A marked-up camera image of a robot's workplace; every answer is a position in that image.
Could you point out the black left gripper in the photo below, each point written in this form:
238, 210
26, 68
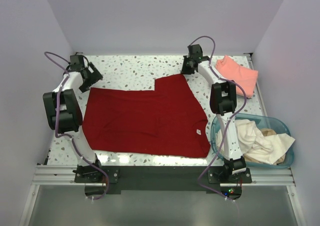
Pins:
95, 76

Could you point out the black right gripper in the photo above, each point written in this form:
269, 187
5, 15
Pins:
184, 71

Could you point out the red t shirt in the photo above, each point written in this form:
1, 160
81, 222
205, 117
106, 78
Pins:
165, 121

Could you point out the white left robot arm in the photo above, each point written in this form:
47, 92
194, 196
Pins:
64, 114

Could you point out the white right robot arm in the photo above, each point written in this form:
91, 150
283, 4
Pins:
223, 103

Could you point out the folded salmon pink t shirt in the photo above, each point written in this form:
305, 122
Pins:
241, 75

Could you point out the teal plastic laundry basket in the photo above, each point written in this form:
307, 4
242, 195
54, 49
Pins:
262, 122

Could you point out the cream t shirt in basket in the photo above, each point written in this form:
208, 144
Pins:
262, 146

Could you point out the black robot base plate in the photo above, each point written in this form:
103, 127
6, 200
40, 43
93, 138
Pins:
114, 180

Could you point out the aluminium frame rail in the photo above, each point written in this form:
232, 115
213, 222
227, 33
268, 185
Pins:
63, 175

